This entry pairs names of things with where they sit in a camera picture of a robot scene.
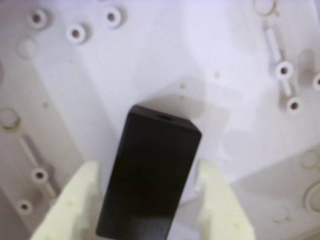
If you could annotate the pale lilac plastic box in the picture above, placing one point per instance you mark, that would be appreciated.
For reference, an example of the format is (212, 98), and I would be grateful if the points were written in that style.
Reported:
(225, 50)

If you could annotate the black rectangular block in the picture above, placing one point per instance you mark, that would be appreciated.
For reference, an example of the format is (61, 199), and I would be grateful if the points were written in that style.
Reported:
(150, 175)

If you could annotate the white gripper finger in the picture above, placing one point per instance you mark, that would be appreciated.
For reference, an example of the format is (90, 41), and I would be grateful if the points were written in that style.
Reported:
(72, 205)
(222, 212)

